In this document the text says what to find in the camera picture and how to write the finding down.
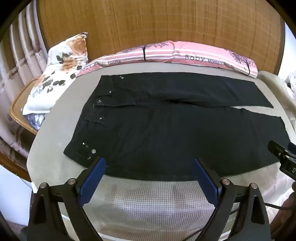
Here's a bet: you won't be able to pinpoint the wooden bed frame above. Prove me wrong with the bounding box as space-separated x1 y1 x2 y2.
0 152 31 182

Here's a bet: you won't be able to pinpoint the pink striped quilt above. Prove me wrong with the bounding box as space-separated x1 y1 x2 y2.
75 40 258 78

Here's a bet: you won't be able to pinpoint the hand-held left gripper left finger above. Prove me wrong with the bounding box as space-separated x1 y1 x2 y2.
27 156 107 241

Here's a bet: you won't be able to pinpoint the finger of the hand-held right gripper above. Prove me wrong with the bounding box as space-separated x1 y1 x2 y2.
268 140 296 163

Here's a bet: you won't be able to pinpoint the rattan chair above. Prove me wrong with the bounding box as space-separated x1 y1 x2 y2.
10 77 41 135

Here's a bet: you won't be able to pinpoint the blue grey floral cloth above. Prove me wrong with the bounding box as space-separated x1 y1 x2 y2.
27 113 46 130

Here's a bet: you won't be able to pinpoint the striped curtain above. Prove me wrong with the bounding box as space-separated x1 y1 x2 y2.
0 5 49 163

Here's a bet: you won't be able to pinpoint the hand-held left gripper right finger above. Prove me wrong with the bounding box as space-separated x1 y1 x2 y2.
193 158 271 241

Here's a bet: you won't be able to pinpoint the black cable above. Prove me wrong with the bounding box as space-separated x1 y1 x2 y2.
264 202 296 212

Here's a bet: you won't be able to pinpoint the beige cloth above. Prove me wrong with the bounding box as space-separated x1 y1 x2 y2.
257 71 296 142

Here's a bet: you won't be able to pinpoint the black pants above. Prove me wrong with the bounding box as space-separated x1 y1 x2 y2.
63 72 290 180

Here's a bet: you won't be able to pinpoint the woven bamboo headboard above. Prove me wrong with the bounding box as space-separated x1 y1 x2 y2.
37 0 286 75

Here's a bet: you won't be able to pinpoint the floral pillow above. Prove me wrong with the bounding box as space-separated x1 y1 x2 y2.
22 32 89 115

